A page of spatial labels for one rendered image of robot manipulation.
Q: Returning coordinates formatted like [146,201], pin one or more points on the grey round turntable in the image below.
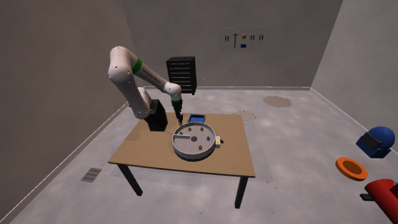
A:
[191,140]

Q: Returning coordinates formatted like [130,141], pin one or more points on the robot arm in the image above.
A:
[123,64]

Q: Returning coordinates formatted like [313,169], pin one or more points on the blue rectangular tray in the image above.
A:
[196,118]

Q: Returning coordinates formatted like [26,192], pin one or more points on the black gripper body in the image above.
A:
[178,108]

